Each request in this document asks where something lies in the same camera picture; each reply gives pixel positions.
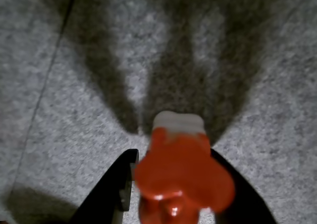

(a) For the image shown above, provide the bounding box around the orange shrimp sushi toy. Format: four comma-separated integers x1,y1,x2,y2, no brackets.
135,111,236,224

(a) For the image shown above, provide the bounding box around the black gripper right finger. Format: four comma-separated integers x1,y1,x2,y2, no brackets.
210,148,278,224

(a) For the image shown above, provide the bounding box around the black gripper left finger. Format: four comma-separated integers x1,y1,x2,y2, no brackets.
68,148,140,224

